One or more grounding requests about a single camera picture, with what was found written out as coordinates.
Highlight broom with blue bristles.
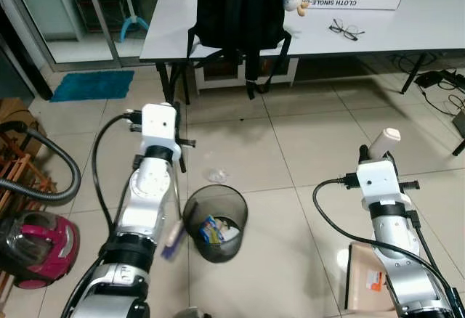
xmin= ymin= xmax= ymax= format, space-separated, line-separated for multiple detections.
xmin=161 ymin=160 xmax=187 ymax=261

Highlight blue floor mat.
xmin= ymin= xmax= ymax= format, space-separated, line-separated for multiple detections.
xmin=49 ymin=70 xmax=136 ymax=104

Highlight clear plastic scrap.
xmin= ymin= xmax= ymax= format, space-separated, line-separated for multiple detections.
xmin=207 ymin=168 xmax=227 ymax=183

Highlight grey adapter box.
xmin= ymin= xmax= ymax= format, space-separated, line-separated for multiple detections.
xmin=450 ymin=108 xmax=465 ymax=136

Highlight blue white crumpled packet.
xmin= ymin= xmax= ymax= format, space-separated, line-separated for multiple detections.
xmin=199 ymin=215 xmax=235 ymax=245

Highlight black power strip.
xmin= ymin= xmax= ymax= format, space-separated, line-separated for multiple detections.
xmin=415 ymin=69 xmax=465 ymax=91

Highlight black mesh waste bin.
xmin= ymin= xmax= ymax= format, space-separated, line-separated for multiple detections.
xmin=182 ymin=184 xmax=249 ymax=264

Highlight white folding table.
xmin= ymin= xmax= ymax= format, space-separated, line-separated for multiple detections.
xmin=139 ymin=0 xmax=465 ymax=174

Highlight black framed glasses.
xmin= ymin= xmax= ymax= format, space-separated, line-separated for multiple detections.
xmin=328 ymin=18 xmax=366 ymax=42

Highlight black backpack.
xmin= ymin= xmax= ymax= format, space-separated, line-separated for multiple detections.
xmin=187 ymin=0 xmax=294 ymax=102

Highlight brown wooden rack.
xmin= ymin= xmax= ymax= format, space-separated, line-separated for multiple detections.
xmin=0 ymin=98 xmax=57 ymax=221

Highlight magenta vacuum cleaner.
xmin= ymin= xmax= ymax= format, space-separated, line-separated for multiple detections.
xmin=0 ymin=211 xmax=81 ymax=290

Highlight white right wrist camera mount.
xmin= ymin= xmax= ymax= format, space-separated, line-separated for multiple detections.
xmin=355 ymin=156 xmax=401 ymax=204

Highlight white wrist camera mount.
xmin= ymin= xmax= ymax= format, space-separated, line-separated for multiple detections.
xmin=355 ymin=156 xmax=401 ymax=204
xmin=139 ymin=103 xmax=183 ymax=161

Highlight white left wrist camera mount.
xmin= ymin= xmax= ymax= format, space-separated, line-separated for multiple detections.
xmin=139 ymin=103 xmax=183 ymax=161

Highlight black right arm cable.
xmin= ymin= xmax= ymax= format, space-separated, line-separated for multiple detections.
xmin=313 ymin=178 xmax=465 ymax=313

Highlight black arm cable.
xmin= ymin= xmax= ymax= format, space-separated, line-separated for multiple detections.
xmin=92 ymin=112 xmax=146 ymax=233
xmin=313 ymin=178 xmax=465 ymax=313

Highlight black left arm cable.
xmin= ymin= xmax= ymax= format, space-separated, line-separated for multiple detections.
xmin=92 ymin=112 xmax=146 ymax=233

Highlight grey ribbed vacuum hose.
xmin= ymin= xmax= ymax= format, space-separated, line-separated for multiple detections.
xmin=0 ymin=120 xmax=83 ymax=203

